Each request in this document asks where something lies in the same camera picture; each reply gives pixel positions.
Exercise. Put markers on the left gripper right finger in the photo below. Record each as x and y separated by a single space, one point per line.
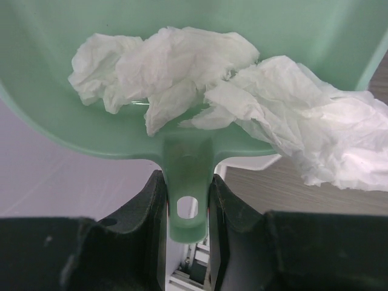
292 250

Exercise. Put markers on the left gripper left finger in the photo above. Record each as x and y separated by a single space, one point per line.
126 250

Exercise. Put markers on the paper scrap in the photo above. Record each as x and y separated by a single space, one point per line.
333 136
170 69

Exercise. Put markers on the green dustpan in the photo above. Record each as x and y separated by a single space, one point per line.
342 42

